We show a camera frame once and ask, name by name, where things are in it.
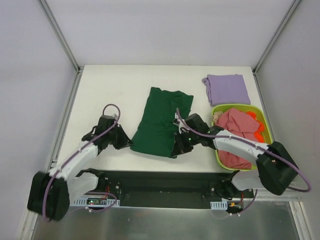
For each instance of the beige garment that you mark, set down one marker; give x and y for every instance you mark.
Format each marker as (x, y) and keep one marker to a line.
(216, 115)

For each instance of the pink red t shirt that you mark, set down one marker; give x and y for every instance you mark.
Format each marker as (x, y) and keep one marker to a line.
(241, 124)

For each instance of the green polo shirt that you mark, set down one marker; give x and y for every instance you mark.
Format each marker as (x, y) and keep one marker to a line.
(155, 132)

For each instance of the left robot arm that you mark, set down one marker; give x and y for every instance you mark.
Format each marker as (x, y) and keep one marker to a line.
(52, 192)

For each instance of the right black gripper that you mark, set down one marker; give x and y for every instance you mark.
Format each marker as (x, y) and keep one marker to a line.
(181, 141)

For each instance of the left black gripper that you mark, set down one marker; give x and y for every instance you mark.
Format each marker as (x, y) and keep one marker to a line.
(118, 137)

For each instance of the folded purple t shirt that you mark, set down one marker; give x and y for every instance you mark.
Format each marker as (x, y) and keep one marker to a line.
(226, 89)

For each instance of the right white cable duct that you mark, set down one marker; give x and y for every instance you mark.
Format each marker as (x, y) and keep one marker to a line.
(219, 205)

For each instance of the right aluminium frame post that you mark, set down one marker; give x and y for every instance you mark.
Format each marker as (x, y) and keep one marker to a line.
(277, 34)

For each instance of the white cable duct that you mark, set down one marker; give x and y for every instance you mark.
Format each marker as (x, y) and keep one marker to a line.
(219, 205)
(94, 202)

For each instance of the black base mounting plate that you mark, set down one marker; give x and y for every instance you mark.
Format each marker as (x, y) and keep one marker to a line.
(179, 190)

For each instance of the left aluminium frame post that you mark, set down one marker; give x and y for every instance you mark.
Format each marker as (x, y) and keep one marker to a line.
(44, 5)

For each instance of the orange garment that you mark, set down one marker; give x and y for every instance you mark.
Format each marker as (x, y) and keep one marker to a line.
(258, 133)

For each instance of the left white cable duct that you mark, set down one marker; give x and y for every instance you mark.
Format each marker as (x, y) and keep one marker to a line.
(94, 202)

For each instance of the aluminium frame post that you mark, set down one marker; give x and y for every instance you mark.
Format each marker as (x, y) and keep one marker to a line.
(277, 34)
(44, 5)

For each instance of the lime green plastic basket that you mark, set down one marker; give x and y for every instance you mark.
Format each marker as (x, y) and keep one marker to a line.
(244, 108)

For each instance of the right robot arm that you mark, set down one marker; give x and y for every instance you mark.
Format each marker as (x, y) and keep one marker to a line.
(275, 168)

